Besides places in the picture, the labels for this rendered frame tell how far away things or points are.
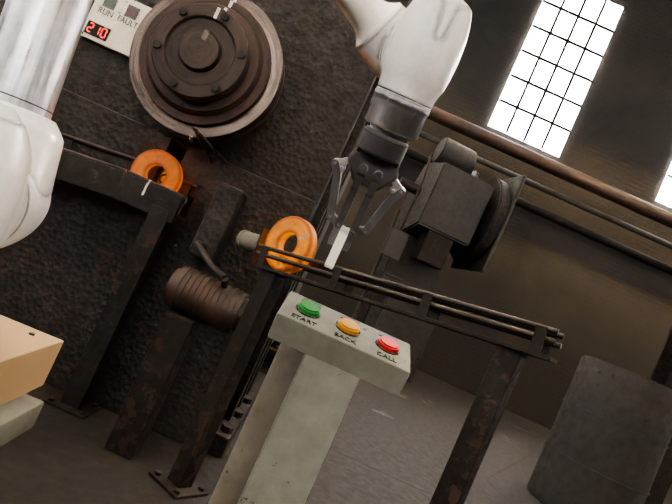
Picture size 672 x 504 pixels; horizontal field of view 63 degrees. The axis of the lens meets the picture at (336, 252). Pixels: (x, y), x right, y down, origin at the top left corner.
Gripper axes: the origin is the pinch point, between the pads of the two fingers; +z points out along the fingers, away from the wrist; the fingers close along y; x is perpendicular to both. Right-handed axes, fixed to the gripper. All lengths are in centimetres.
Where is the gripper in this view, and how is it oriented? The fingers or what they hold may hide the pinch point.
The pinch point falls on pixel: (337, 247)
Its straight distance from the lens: 90.7
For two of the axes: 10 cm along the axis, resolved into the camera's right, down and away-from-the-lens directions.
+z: -3.9, 8.7, 3.0
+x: -1.3, 2.7, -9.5
